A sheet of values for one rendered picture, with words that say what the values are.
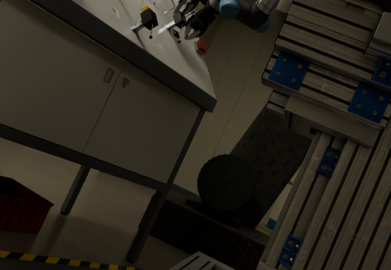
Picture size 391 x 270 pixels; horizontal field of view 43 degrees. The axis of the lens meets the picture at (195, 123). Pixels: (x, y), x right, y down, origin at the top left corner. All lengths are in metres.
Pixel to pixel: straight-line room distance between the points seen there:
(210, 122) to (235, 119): 0.38
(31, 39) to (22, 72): 0.11
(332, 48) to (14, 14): 0.96
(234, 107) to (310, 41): 6.15
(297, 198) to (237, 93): 6.03
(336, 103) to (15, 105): 1.02
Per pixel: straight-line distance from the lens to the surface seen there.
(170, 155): 2.28
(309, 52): 1.37
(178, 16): 2.25
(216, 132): 7.46
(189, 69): 2.25
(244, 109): 7.47
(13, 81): 1.70
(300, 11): 1.40
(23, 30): 1.68
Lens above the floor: 0.55
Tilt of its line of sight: 4 degrees up
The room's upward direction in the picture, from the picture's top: 25 degrees clockwise
